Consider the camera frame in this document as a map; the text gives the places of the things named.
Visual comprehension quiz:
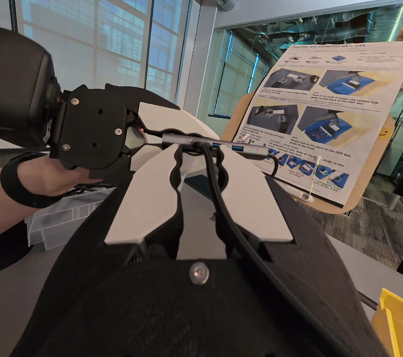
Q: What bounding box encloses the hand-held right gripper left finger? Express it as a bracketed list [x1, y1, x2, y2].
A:
[104, 144, 185, 246]

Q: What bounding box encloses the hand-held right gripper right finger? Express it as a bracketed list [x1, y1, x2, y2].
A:
[215, 145, 295, 242]

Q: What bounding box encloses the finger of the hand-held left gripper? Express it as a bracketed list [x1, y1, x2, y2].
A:
[138, 101, 221, 141]
[130, 143, 207, 176]

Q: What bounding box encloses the black usb cable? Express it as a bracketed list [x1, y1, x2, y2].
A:
[192, 140, 358, 357]

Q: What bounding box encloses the grey usb hub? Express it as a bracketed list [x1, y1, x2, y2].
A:
[161, 133, 271, 160]

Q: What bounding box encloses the clear plastic bin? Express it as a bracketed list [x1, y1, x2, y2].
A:
[25, 183, 118, 250]

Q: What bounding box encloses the yellow plastic bin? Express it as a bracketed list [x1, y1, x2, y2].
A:
[372, 288, 403, 357]

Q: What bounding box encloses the person's left forearm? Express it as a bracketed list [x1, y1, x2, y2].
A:
[0, 199, 38, 235]

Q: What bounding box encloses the person's left hand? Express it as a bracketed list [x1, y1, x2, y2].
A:
[9, 159, 107, 197]

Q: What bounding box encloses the dark rectangular pad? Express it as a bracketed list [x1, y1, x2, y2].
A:
[185, 174, 218, 201]

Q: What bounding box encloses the wooden document stand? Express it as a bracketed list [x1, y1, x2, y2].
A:
[220, 92, 395, 215]

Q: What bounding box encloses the glass partition window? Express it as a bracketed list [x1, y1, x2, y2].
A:
[216, 31, 268, 118]

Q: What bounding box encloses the large office window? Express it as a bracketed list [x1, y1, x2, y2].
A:
[9, 0, 192, 105]

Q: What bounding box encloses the printed instruction sheet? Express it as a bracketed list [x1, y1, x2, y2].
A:
[241, 42, 403, 206]

